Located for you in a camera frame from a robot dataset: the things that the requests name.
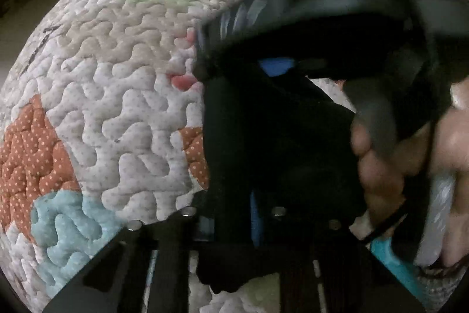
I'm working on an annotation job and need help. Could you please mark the quilted patchwork blanket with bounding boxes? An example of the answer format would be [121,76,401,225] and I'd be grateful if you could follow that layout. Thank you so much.
[0,0,469,313]

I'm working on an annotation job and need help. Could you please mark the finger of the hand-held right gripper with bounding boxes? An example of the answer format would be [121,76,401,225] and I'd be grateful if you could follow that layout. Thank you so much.
[256,55,354,81]
[193,0,332,79]

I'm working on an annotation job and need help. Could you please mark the person's right hand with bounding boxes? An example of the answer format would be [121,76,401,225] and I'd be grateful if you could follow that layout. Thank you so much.
[350,77,469,270]

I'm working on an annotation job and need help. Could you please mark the black pants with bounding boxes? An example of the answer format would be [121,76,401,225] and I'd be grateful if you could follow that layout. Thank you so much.
[197,70,368,295]

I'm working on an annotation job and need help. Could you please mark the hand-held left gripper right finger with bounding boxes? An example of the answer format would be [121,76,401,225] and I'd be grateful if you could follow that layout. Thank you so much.
[250,190,427,313]

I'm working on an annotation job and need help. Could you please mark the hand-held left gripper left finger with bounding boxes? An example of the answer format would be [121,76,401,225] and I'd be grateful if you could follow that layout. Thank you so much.
[42,206,217,313]

